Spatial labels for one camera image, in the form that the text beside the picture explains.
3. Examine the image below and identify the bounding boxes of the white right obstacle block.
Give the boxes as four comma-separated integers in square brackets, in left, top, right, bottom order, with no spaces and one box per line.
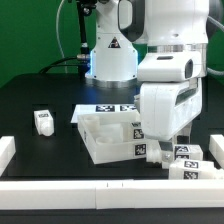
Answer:
[209,134,224,169]

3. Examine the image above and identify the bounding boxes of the white obstacle block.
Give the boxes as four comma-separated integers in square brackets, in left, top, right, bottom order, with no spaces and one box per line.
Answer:
[0,136,16,176]
[209,134,224,169]

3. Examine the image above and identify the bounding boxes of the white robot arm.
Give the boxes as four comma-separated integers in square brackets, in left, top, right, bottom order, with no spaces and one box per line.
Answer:
[79,0,221,168]

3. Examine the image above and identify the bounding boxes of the white front obstacle bar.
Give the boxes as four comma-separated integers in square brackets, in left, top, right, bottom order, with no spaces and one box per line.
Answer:
[0,180,224,210]

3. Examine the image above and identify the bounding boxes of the white paper with tags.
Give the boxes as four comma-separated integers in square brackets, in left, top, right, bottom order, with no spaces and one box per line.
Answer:
[71,104,136,123]

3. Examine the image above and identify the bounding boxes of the grey cable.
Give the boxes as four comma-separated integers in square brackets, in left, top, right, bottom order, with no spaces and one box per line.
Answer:
[55,0,69,74]

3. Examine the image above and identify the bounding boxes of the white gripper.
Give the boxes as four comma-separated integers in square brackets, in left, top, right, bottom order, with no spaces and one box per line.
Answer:
[136,51,202,169]

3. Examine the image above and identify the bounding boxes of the black camera pole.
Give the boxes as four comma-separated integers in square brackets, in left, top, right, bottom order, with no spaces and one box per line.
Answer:
[76,0,97,78]

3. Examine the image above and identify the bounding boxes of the white left obstacle block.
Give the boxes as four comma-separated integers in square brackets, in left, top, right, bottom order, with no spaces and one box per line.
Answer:
[0,136,16,176]

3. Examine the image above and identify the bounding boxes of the black cable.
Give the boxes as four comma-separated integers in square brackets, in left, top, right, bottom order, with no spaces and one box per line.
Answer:
[39,55,83,75]

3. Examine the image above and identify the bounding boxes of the white square table top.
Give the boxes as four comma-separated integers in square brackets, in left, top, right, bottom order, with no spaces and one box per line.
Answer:
[78,111,159,164]

